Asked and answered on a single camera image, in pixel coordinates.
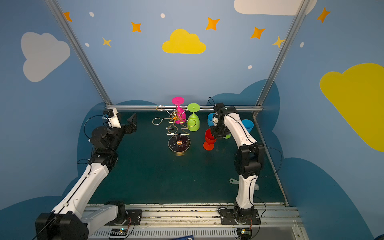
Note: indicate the aluminium frame post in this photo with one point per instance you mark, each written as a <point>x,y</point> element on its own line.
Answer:
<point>290,37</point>
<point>64,24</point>

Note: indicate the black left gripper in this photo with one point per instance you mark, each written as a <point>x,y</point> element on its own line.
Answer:
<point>128,126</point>

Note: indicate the aluminium frame left post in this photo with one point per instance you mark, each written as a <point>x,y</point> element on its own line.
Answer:
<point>64,24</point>

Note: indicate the pink wine glass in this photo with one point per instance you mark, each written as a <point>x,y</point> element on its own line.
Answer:
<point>180,117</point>

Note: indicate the green wine glass back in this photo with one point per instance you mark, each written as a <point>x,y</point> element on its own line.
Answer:
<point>193,121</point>

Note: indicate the aluminium frame right post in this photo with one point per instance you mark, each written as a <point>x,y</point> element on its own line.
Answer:
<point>290,37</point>

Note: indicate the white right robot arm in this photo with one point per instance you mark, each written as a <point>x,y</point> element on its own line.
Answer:
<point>249,158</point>

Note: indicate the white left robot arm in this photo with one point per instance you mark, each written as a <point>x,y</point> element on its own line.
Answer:
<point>66,220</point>

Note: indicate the gold wire glass rack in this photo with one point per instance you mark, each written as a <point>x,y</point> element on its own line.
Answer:
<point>179,142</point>

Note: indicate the red wine glass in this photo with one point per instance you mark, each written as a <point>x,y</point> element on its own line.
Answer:
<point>210,141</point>

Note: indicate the blue wine glass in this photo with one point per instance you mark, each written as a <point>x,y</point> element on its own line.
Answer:
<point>248,124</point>
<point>210,119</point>

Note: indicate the grey cleaning brush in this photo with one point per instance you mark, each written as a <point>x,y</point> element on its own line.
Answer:
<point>236,182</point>

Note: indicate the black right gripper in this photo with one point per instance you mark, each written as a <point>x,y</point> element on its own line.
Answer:
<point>217,131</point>

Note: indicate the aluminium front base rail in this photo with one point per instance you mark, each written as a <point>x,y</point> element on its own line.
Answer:
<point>209,221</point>

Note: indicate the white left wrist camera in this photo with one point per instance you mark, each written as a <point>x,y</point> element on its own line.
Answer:
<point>112,116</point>

